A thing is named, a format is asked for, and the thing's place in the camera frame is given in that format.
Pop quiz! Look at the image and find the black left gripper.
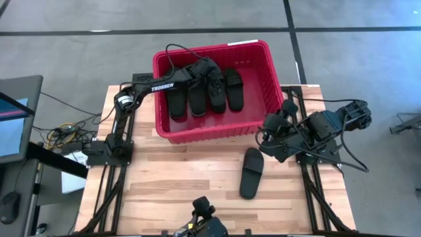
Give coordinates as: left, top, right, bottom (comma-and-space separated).
187, 65, 227, 100

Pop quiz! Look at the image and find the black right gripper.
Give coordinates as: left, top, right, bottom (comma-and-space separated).
256, 99, 300, 165

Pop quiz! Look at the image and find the black rubber slide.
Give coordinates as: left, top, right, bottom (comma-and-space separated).
224, 68, 245, 112
239, 147, 265, 200
165, 67, 188, 119
206, 65, 228, 115
187, 78, 208, 117

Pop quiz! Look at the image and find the red plastic bin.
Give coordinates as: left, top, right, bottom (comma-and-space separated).
152, 39, 285, 145

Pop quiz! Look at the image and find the black floor vent grille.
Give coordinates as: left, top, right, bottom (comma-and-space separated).
132, 72, 155, 83

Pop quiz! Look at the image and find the grey stand foot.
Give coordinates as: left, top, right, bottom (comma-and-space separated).
389, 113, 421, 136

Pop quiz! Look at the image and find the white paper box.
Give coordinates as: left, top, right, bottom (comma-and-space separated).
61, 149, 88, 194

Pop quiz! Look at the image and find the black desk beam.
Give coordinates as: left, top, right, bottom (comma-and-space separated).
26, 142, 89, 179

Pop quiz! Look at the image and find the grey computer monitor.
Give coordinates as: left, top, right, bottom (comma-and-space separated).
0, 74, 44, 165

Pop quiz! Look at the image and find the dark grey desk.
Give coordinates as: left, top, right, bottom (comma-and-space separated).
0, 157, 42, 237

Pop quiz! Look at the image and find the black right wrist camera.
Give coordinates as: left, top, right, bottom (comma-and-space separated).
262, 113, 293, 132

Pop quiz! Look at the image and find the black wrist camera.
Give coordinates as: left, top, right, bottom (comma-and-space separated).
193, 58, 218, 76
262, 113, 293, 132

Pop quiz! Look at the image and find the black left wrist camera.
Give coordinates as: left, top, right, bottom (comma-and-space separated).
193, 58, 218, 76

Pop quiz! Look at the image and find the black aluminium frame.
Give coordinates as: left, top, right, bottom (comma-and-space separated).
76, 86, 155, 235
281, 85, 355, 233

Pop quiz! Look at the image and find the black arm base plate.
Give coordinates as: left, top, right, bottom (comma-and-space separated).
294, 138, 342, 166
86, 140, 134, 167

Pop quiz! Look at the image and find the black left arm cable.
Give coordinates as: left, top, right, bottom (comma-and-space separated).
165, 43, 209, 72

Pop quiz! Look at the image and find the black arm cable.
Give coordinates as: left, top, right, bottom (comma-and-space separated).
285, 97, 370, 174
165, 43, 209, 72

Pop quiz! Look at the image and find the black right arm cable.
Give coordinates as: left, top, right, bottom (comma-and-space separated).
285, 97, 370, 174

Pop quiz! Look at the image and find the black camera rig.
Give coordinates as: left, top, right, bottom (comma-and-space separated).
172, 196, 229, 237

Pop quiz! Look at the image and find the long black floor cable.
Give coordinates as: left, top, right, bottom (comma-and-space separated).
39, 92, 102, 117

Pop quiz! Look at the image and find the yellow floor cable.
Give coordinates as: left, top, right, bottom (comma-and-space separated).
47, 122, 77, 149

